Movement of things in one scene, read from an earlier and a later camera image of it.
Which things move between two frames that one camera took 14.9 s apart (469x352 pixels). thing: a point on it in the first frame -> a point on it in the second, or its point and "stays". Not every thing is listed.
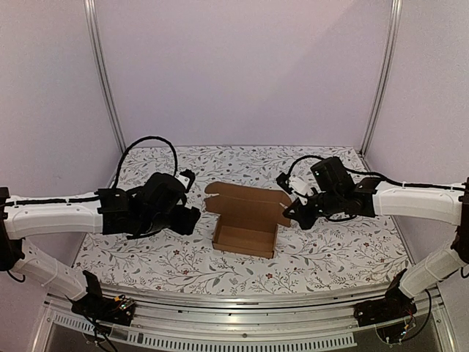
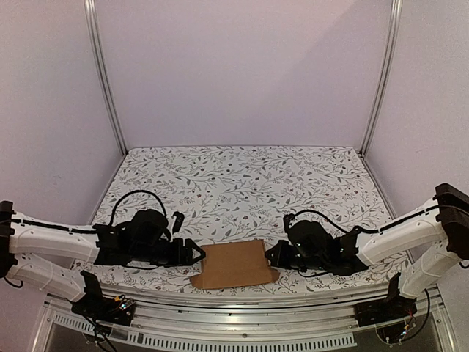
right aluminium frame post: (395, 12) stays
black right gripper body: (305, 208) -> (286, 256)
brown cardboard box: (248, 217) -> (234, 265)
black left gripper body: (185, 225) -> (176, 259)
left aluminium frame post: (92, 39) stays
